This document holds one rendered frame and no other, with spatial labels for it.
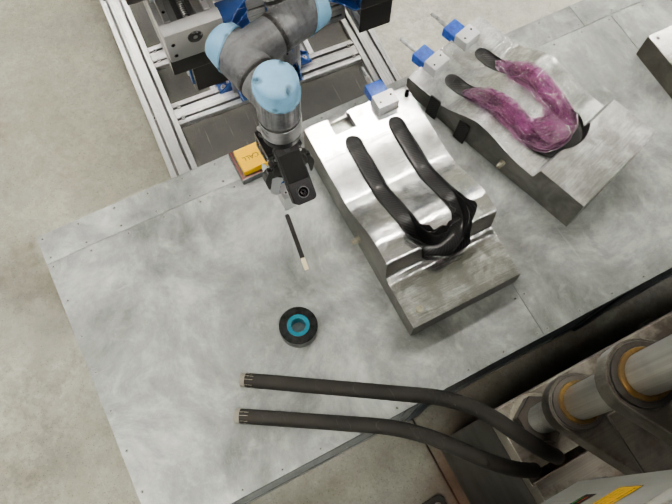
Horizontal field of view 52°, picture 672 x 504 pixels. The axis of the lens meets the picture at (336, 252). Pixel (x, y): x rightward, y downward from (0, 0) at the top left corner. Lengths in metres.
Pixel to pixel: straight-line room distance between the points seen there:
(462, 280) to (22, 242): 1.63
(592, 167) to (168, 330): 0.97
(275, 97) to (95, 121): 1.68
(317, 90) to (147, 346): 1.24
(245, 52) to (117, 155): 1.52
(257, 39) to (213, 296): 0.58
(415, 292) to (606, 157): 0.51
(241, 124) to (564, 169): 1.18
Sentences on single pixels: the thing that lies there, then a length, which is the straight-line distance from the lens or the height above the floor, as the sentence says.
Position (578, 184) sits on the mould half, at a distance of 1.55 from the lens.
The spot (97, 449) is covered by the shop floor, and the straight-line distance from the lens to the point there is 2.32.
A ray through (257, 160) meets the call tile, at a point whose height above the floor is 0.84.
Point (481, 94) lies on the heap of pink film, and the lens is 1.62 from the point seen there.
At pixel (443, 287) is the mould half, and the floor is 0.86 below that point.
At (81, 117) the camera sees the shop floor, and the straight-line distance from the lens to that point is 2.75.
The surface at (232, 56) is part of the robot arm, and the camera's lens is 1.17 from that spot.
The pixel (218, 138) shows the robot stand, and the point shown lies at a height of 0.21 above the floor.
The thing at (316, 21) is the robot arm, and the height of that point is 1.26.
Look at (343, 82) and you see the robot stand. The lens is 2.44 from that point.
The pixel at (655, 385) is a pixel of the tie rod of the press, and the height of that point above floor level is 1.35.
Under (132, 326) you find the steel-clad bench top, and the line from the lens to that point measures 1.51.
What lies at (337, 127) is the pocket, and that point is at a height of 0.86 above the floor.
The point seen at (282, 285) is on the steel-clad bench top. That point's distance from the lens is 1.49.
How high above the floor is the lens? 2.21
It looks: 69 degrees down
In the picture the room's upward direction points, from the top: 3 degrees clockwise
